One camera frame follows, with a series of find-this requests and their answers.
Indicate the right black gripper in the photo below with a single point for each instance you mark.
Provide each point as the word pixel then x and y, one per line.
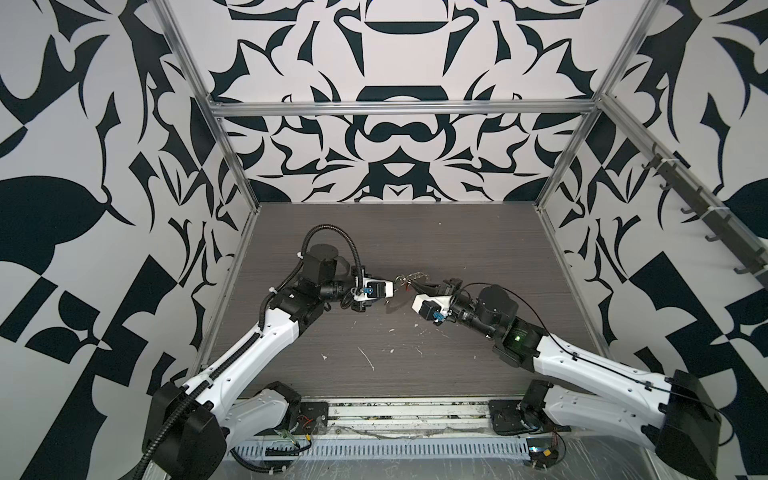
pixel 428 287

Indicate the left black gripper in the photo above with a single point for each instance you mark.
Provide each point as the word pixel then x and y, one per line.
pixel 357 306

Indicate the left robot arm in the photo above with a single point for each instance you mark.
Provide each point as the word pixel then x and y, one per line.
pixel 284 315

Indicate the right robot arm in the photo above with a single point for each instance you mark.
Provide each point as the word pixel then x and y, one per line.
pixel 673 416

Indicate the small circuit board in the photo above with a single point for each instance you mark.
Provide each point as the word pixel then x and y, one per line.
pixel 545 452

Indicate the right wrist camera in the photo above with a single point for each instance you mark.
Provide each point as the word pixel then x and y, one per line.
pixel 432 308

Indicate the aluminium front rail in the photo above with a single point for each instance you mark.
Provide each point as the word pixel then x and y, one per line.
pixel 408 414

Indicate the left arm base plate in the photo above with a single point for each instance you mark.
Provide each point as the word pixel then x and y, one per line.
pixel 304 418

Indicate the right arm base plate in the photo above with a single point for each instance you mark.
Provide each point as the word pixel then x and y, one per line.
pixel 508 418

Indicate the white slotted cable duct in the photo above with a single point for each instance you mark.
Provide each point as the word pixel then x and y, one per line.
pixel 327 449

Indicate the black wall hook rack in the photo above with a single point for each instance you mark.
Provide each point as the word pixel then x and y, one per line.
pixel 728 226

